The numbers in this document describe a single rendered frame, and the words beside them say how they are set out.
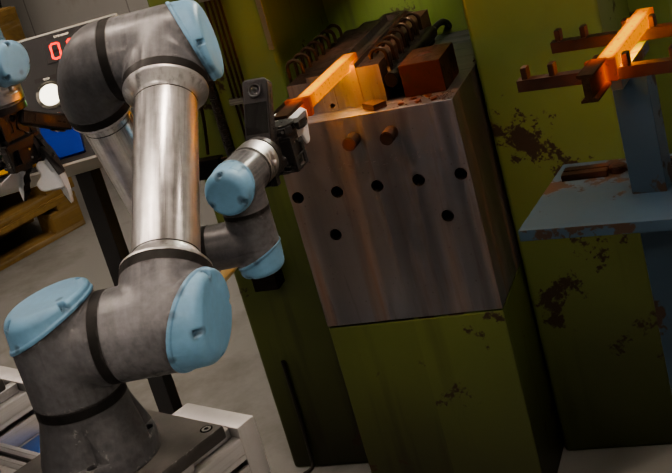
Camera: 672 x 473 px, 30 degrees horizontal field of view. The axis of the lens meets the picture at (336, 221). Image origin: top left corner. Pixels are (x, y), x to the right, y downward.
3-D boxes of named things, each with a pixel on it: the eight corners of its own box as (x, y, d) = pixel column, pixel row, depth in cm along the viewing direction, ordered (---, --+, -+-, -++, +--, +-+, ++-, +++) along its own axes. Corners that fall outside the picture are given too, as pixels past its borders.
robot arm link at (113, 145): (14, 71, 168) (153, 303, 201) (90, 53, 166) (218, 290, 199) (29, 20, 176) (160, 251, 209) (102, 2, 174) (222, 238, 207)
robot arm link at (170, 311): (126, 400, 154) (131, 51, 182) (241, 379, 151) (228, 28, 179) (83, 363, 144) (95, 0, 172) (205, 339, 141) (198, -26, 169)
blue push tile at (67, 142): (85, 150, 246) (75, 115, 247) (47, 161, 246) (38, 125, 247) (87, 153, 248) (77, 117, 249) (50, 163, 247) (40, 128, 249)
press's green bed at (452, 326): (550, 505, 265) (503, 309, 250) (382, 513, 279) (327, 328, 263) (582, 372, 314) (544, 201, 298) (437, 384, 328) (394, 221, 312)
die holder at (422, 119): (503, 308, 249) (452, 98, 235) (327, 327, 263) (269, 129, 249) (544, 200, 298) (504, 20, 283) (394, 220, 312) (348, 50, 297)
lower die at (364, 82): (387, 101, 245) (377, 59, 242) (294, 117, 253) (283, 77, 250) (435, 42, 282) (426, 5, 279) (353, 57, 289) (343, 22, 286)
